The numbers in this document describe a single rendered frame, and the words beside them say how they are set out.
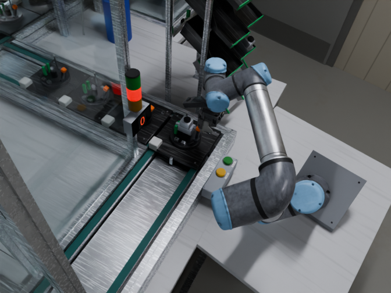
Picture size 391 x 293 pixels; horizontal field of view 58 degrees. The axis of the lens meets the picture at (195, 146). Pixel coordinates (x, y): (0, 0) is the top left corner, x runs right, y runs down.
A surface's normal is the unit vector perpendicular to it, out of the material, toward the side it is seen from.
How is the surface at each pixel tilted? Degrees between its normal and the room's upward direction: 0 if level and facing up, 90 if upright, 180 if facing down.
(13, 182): 90
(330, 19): 90
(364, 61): 90
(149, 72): 0
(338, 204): 45
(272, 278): 0
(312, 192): 39
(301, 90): 0
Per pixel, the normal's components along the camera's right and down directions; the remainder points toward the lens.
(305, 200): -0.28, -0.08
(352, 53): -0.62, 0.58
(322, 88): 0.07, -0.63
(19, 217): 0.88, 0.40
